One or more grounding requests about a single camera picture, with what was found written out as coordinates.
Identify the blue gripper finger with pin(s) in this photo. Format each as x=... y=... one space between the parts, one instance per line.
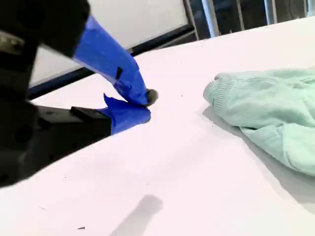
x=128 y=118
x=110 y=64

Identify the pale green T-shirt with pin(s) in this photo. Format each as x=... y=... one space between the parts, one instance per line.
x=270 y=110

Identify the white panel with dark edge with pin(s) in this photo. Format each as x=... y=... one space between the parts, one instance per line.
x=135 y=19

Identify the grey metal frame post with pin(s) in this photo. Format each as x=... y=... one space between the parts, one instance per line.
x=210 y=17
x=270 y=11
x=190 y=17

